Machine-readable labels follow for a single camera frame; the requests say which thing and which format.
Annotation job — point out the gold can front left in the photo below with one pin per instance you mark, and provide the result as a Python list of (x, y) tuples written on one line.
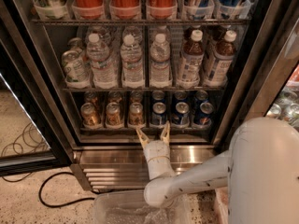
[(90, 114)]

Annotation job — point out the silver green can front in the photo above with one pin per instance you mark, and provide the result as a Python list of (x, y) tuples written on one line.
[(77, 75)]

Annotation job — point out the silver green can back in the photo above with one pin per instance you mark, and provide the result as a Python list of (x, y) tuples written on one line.
[(76, 44)]

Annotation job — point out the clear plastic bin right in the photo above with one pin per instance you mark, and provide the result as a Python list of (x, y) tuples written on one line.
[(221, 205)]

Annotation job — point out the clear bubble wrap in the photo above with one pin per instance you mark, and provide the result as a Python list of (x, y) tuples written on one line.
[(143, 215)]

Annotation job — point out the clear plastic bin left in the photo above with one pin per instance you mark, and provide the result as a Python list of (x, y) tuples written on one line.
[(132, 199)]

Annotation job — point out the water bottle front middle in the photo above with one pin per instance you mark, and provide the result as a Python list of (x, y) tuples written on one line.
[(132, 63)]

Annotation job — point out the gold can back left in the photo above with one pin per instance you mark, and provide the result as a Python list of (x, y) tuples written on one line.
[(91, 97)]

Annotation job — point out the gold can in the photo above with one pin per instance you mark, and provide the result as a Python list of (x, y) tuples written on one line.
[(113, 113), (114, 96), (136, 114), (136, 97), (90, 114), (91, 97)]

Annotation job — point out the water bottle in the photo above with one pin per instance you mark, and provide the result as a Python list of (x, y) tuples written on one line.
[(132, 63), (159, 61), (102, 63)]

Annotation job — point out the silver green can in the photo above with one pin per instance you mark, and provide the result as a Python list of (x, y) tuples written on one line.
[(76, 44), (77, 75)]

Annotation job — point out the red coca-cola can middle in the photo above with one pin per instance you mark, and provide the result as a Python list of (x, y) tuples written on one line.
[(125, 9)]

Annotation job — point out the blue red can left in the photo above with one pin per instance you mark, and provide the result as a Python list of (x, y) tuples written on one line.
[(196, 9)]

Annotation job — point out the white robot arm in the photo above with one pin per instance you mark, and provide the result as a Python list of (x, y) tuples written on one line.
[(260, 169)]

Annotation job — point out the blue pepsi can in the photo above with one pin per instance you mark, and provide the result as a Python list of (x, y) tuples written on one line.
[(200, 97), (203, 114), (158, 116), (181, 114), (180, 96), (158, 97)]

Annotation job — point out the iced tea bottle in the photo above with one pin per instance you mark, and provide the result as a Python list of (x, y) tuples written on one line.
[(191, 60), (219, 59)]

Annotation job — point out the open glass fridge door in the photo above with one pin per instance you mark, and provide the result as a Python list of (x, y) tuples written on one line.
[(22, 46)]

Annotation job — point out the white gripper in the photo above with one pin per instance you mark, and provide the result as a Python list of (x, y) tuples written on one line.
[(155, 149)]

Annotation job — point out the gold can back right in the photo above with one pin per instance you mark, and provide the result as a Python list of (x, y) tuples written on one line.
[(136, 97)]

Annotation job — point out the water bottle front right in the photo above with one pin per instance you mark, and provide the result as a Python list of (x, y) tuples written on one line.
[(159, 61)]

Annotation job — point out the gold can back middle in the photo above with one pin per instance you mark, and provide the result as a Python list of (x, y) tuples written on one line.
[(114, 96)]

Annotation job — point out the water bottle front left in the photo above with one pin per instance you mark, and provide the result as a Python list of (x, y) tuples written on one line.
[(102, 63)]

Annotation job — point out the gold can front right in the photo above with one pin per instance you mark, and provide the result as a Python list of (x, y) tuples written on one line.
[(136, 114)]

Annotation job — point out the iced tea bottle left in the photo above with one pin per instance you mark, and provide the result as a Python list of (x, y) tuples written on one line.
[(191, 60)]

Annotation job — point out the stainless steel fridge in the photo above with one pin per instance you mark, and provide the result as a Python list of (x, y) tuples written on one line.
[(108, 158)]

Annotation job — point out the red coca-cola can right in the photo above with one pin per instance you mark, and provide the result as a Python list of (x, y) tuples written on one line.
[(161, 9)]

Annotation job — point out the clear plastic bin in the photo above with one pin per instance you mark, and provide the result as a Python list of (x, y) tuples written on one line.
[(132, 199), (221, 205)]

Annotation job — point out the right glass fridge door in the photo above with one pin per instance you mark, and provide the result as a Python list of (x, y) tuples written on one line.
[(277, 66)]

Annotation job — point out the gold can front middle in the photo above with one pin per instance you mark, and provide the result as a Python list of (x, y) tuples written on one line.
[(113, 113)]

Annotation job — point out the iced tea bottle right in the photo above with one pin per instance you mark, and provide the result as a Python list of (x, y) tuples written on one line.
[(219, 59)]

